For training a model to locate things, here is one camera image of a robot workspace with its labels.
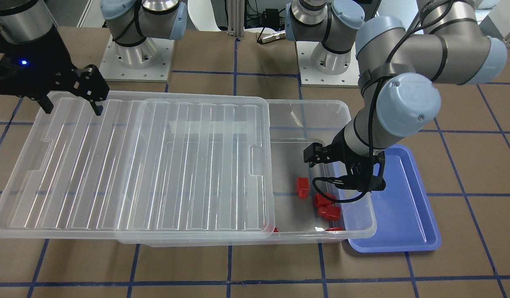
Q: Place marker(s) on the clear plastic box lid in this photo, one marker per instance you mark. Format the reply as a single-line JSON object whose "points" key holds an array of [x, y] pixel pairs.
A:
{"points": [[152, 167]]}

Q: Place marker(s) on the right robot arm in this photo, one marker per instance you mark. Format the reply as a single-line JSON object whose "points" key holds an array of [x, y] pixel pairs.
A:
{"points": [[130, 22]]}

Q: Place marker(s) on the aluminium frame post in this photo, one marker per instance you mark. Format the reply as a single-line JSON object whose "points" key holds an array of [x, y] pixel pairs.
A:
{"points": [[235, 18]]}

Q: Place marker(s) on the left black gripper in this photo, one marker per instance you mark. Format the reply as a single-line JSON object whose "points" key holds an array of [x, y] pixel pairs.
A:
{"points": [[336, 151]]}

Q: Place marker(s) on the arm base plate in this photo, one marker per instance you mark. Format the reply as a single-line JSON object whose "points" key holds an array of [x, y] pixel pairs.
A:
{"points": [[147, 62], [321, 68]]}

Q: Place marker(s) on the clear plastic storage box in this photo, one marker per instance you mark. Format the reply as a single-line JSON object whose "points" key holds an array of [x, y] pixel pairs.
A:
{"points": [[294, 125]]}

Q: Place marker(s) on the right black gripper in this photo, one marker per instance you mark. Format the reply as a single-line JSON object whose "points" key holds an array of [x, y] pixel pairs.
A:
{"points": [[52, 56]]}

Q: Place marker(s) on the white chair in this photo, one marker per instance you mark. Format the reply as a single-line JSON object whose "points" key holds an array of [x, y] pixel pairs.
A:
{"points": [[202, 15]]}

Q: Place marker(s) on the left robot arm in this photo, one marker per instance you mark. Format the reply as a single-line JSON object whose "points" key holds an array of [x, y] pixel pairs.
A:
{"points": [[397, 72]]}

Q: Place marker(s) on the blue plastic tray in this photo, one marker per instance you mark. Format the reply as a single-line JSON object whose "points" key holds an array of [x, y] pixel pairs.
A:
{"points": [[401, 214]]}

